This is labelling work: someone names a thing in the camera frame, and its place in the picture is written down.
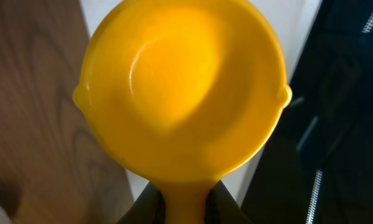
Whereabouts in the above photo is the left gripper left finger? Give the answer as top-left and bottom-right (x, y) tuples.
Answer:
(116, 183), (166, 224)

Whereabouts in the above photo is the black zippered jacket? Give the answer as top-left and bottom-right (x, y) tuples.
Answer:
(242, 0), (373, 223)

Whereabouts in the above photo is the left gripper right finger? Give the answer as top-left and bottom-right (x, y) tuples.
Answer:
(204, 180), (252, 224)

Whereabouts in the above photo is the yellow measuring scoop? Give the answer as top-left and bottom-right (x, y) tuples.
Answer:
(73, 0), (292, 223)

